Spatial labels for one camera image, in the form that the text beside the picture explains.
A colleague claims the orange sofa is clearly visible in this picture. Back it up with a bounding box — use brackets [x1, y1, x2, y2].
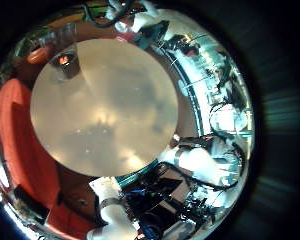
[0, 78, 98, 239]

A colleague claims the black cable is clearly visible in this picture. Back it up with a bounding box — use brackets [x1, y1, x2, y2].
[81, 1, 134, 29]

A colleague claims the orange clay plant pot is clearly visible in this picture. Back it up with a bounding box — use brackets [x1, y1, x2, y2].
[25, 46, 54, 66]

